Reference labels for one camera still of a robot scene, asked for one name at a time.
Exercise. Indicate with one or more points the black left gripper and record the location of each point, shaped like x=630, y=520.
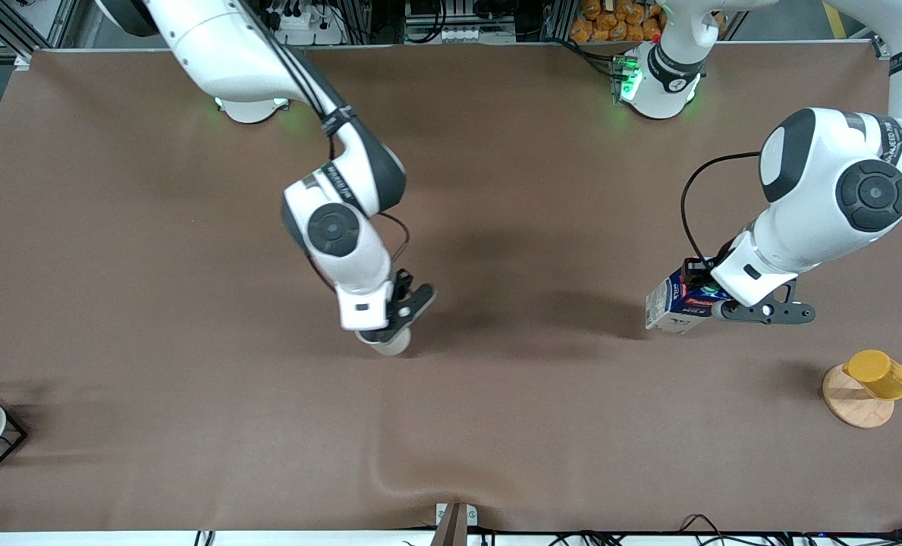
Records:
x=699, y=271

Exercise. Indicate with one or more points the long white power strip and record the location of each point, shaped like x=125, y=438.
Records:
x=473, y=34

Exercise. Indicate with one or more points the white power strip with plugs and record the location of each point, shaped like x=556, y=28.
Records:
x=306, y=26

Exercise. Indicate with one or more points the aluminium frame post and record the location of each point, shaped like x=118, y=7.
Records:
x=22, y=57
x=881, y=48

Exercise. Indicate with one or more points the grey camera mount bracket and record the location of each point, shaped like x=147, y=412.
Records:
x=454, y=523

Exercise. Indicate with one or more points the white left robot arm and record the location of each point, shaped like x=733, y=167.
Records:
x=815, y=205

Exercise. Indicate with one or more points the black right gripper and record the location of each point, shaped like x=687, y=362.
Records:
x=401, y=290

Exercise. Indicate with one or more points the round wooden cup stand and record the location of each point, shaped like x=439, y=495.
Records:
x=856, y=409

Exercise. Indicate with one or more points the orange snack bag pile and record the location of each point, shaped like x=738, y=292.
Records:
x=610, y=23

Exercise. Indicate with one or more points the blue white milk carton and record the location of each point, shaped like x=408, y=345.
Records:
x=674, y=303

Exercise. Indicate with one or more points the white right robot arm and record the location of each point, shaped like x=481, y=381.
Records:
x=344, y=227

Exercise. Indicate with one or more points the brown table cover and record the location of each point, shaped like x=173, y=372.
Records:
x=193, y=341

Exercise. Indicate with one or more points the yellow plastic cup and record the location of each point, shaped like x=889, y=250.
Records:
x=879, y=373

